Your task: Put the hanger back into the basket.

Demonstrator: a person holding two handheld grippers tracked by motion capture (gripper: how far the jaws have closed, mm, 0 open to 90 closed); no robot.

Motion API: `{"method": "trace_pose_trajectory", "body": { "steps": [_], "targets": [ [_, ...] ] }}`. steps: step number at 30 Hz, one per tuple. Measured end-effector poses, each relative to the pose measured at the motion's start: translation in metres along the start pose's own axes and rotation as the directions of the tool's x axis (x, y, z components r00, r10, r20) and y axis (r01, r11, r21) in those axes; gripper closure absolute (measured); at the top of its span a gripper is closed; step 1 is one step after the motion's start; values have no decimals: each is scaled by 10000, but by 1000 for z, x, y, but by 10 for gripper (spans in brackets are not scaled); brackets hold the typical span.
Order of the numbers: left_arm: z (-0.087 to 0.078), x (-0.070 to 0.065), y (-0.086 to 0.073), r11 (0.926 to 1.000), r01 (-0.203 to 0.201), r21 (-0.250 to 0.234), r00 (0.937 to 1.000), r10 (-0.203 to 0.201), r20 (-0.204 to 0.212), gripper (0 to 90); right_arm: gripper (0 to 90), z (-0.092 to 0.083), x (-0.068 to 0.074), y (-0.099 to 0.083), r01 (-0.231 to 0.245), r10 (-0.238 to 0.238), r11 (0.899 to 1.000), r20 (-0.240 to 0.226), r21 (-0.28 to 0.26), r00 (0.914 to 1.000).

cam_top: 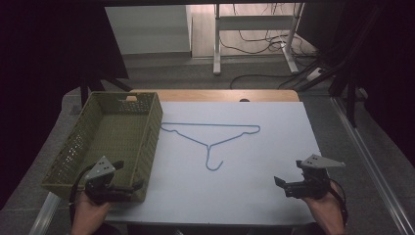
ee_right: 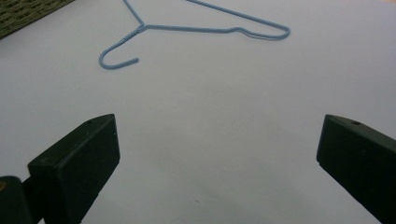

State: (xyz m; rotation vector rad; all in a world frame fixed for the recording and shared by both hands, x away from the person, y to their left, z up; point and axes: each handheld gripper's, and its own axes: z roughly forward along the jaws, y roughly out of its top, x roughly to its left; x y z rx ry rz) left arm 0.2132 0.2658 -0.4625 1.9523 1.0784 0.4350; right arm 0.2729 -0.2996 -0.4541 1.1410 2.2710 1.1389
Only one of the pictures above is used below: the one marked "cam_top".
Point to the white table cover sheet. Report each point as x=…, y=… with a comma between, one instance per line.
x=248, y=156

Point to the white power strip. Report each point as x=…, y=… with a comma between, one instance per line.
x=314, y=74

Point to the small dark round object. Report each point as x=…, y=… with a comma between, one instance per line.
x=244, y=100

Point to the white cabinet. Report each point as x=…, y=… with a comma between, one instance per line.
x=147, y=29

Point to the person's left hand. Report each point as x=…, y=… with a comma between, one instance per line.
x=88, y=212

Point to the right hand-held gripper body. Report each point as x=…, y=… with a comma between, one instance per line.
x=313, y=187

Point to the black metal stand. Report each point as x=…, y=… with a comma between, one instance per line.
x=84, y=91
x=351, y=101

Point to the person's right hand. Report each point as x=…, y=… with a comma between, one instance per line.
x=324, y=210

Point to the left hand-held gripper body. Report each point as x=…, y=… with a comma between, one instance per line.
x=99, y=169

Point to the white desk frame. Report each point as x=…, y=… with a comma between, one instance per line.
x=254, y=23

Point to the green plastic basket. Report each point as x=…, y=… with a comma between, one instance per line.
x=117, y=137

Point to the aluminium rail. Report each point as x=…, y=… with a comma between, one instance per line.
x=375, y=163
x=45, y=212

